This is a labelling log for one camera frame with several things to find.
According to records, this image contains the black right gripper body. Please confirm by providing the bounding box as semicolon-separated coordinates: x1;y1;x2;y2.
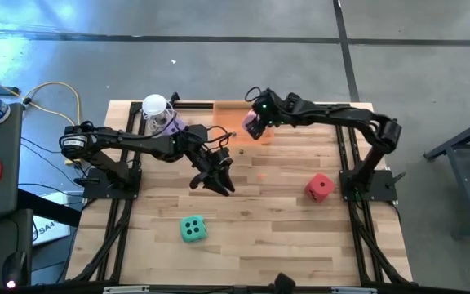
253;88;291;127

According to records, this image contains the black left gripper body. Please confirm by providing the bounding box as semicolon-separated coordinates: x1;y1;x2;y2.
185;140;233;177

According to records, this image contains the orange translucent plastic bin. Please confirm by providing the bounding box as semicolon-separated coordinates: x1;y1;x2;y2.
212;100;277;146

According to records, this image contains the large purple foam die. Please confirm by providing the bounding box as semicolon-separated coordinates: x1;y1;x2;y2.
161;118;188;136

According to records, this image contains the large teal foam die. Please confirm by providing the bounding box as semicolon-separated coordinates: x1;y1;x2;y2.
180;215;209;244

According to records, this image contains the large red foam die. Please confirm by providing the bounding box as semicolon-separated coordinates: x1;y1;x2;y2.
304;172;335;203

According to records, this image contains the white printed sheet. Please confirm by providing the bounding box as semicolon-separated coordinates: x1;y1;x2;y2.
33;191;73;246

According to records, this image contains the black computer mouse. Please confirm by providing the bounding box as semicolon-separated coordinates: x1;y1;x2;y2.
2;251;28;289

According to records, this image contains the dark grey metal stand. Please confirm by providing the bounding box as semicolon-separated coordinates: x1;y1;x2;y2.
424;112;470;240

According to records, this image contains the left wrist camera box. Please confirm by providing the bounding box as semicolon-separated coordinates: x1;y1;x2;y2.
209;149;234;167

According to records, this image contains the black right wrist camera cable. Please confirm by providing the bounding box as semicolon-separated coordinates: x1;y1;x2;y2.
245;86;263;103

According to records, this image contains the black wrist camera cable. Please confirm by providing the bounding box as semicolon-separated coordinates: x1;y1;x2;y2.
245;86;263;103
206;125;236;154

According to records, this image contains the black left wrist camera cable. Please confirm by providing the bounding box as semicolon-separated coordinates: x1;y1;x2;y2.
206;125;236;154

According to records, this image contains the yellow extension cable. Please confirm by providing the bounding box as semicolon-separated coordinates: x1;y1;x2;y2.
0;69;84;168

